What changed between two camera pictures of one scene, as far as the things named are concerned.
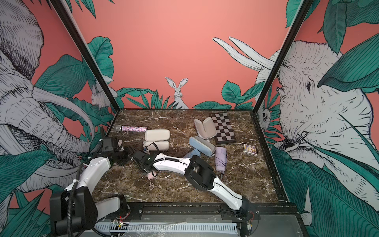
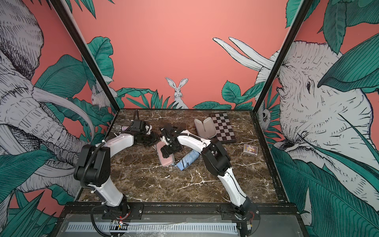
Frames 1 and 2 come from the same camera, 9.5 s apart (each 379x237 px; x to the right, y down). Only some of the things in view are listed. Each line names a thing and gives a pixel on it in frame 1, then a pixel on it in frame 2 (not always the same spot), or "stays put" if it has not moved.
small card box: (250, 149) stays put
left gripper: (121, 162) -> (153, 141)
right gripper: (142, 168) -> (166, 151)
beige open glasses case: (206, 129) stays put
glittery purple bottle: (118, 128) stays put
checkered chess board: (225, 132) stays put
